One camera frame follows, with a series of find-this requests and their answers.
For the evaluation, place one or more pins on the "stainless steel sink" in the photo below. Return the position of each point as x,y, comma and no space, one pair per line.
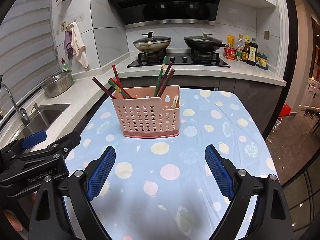
40,120

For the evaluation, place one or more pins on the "green dish soap bottle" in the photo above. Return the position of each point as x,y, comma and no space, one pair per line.
64,65

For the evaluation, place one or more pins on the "chrome sink faucet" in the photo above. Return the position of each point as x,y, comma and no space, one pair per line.
20,111

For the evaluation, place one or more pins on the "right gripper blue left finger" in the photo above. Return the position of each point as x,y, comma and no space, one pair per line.
98,171

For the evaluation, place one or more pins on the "bright red chopstick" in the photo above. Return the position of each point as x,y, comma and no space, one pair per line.
118,82

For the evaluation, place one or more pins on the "plastic bottle on floor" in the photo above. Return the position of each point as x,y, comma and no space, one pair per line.
274,132

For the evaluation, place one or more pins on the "right black wok with lid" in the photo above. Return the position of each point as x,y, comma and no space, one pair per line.
204,43

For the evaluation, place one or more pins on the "white ceramic soup spoon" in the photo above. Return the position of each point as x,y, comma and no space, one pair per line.
175,101

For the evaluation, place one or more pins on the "small green cap jar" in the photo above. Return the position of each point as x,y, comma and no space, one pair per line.
238,55

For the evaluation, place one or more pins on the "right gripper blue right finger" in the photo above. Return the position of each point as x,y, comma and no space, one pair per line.
219,169

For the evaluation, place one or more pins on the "small jars on tray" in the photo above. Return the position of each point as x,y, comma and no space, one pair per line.
261,60

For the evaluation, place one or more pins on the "black range hood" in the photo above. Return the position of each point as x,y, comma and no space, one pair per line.
136,13

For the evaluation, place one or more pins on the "steel mixing bowl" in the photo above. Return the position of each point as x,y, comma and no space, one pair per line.
58,84

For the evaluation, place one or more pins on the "pink perforated utensil holder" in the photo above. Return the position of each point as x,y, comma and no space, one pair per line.
148,117

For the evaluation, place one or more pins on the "black gas stove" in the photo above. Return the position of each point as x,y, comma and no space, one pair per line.
190,58

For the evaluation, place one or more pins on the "red chopstick green end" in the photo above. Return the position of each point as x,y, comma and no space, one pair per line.
118,89

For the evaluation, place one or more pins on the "left wok with lid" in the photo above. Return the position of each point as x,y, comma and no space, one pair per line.
152,43

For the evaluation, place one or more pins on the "red bag on floor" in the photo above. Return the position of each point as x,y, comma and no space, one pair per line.
285,111

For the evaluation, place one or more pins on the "white hanging towel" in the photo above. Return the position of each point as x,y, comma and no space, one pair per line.
78,46

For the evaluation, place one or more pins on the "brown sauce bottle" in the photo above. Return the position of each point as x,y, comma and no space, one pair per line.
245,51

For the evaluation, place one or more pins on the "maroon chopstick patterned end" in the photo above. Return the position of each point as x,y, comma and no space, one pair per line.
166,82

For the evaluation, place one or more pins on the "purple hanging cloth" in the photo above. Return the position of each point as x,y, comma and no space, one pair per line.
68,45

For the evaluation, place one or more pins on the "red instant noodle cup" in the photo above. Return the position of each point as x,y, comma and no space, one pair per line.
230,53

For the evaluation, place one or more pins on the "left hand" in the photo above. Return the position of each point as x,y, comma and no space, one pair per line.
15,223

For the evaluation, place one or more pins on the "yellow seasoning packet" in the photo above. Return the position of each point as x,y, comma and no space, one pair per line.
230,41

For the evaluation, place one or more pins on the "dark soy sauce bottle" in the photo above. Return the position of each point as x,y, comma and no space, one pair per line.
253,49

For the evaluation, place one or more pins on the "blue planet print tablecloth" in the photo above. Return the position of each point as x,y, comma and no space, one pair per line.
163,188

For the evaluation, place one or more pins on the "dark purple chopstick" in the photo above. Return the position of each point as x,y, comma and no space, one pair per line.
102,87

